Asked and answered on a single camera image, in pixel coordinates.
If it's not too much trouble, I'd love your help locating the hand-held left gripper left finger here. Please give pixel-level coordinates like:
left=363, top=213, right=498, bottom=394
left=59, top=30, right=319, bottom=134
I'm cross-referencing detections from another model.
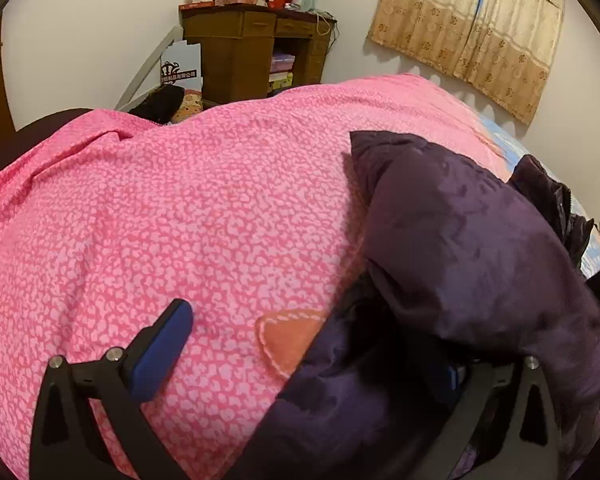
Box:
left=29, top=298, right=196, bottom=480

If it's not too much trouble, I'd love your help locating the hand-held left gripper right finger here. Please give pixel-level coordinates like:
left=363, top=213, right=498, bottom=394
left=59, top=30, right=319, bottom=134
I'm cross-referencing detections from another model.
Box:
left=420, top=355, right=564, bottom=480

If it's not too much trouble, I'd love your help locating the purple quilted jacket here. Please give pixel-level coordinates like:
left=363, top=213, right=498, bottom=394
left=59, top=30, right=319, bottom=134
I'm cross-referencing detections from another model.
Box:
left=240, top=130, right=600, bottom=480

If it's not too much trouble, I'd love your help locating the pink and blue bed blanket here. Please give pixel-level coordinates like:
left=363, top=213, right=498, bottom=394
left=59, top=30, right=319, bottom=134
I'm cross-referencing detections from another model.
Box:
left=0, top=73, right=531, bottom=480

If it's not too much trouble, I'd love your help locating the black jacket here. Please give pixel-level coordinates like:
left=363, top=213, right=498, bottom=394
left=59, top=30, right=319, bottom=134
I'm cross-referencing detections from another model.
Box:
left=509, top=154, right=596, bottom=276

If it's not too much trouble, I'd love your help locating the spotted cushion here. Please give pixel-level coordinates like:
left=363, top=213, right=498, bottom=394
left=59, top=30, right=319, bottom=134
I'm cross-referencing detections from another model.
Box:
left=171, top=92, right=204, bottom=124

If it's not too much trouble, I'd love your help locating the black cloth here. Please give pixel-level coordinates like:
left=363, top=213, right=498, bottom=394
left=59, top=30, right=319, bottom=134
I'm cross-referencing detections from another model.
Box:
left=127, top=85, right=186, bottom=124

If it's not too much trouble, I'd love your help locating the white printed bag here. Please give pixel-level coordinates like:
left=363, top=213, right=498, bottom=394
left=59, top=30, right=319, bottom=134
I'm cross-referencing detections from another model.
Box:
left=160, top=40, right=202, bottom=92

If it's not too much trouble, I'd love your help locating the brown wooden desk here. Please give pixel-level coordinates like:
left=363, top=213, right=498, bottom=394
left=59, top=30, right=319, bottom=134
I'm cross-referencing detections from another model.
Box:
left=179, top=2, right=337, bottom=107

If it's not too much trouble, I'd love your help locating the beige patterned curtain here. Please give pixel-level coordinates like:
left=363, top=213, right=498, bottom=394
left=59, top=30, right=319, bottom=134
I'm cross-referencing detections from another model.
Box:
left=367, top=0, right=566, bottom=126

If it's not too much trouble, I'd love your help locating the grey metal rail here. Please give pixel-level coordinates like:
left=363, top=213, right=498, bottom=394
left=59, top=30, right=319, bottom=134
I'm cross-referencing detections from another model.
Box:
left=114, top=25, right=184, bottom=111

